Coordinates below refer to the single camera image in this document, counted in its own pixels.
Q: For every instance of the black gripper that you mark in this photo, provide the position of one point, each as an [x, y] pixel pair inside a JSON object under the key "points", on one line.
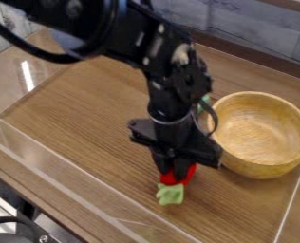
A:
{"points": [[176, 143]]}

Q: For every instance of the red felt strawberry toy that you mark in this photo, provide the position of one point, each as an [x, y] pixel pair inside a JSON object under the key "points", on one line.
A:
{"points": [[171, 188]]}

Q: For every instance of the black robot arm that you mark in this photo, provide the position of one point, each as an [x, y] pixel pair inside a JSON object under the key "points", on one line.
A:
{"points": [[128, 33]]}

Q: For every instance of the green rectangular block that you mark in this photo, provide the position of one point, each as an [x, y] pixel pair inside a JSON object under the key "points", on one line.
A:
{"points": [[206, 100]]}

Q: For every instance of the light wooden bowl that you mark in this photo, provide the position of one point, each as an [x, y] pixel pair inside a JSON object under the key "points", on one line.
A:
{"points": [[257, 130]]}

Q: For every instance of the black equipment bottom left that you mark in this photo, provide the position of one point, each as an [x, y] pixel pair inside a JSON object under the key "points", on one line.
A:
{"points": [[17, 229]]}

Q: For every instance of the clear acrylic tray enclosure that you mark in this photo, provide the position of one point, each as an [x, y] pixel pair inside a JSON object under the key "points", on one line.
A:
{"points": [[68, 159]]}

